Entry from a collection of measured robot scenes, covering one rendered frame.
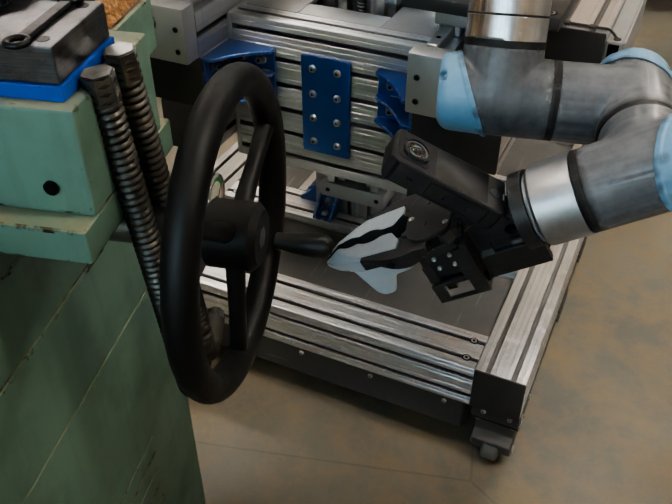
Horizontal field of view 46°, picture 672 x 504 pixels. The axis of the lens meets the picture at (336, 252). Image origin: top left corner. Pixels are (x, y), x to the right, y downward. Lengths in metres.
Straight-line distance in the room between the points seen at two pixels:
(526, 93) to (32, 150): 0.42
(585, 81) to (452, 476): 0.93
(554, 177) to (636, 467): 1.00
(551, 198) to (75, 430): 0.52
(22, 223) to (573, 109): 0.47
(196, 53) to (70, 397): 0.65
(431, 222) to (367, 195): 0.82
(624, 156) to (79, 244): 0.43
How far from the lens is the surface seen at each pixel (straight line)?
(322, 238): 0.78
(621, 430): 1.67
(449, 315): 1.51
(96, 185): 0.62
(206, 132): 0.57
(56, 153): 0.61
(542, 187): 0.69
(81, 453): 0.90
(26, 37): 0.58
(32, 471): 0.82
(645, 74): 0.78
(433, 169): 0.69
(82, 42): 0.62
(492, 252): 0.75
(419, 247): 0.72
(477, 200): 0.70
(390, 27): 1.30
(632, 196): 0.68
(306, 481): 1.50
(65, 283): 0.80
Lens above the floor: 1.22
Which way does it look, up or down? 38 degrees down
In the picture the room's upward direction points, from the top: straight up
